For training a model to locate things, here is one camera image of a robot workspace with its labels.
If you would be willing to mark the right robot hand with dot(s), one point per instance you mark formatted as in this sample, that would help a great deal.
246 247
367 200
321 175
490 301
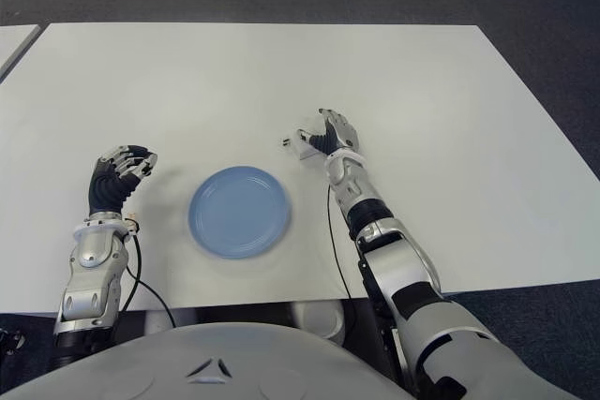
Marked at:
344 135

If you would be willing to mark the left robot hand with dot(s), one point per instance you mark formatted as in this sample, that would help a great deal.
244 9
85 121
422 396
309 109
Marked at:
105 184

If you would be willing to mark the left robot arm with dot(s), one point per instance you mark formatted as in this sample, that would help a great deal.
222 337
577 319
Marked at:
91 269

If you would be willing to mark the blue round plate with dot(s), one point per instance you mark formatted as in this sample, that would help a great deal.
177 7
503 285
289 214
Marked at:
240 211

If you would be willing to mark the metal clip bracket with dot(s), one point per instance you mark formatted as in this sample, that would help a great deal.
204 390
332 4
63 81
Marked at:
391 332

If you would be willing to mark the white side table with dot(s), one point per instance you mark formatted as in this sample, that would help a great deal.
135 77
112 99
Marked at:
14 46

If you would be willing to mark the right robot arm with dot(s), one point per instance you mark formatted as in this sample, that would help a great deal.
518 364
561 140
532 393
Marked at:
403 269

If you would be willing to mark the grey right robot leg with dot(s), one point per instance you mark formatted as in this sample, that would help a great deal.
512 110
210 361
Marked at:
319 318

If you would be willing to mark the grey robot torso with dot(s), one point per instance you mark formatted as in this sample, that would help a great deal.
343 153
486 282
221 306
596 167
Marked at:
187 362

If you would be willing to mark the white charger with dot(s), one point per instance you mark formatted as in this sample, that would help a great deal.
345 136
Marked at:
307 152

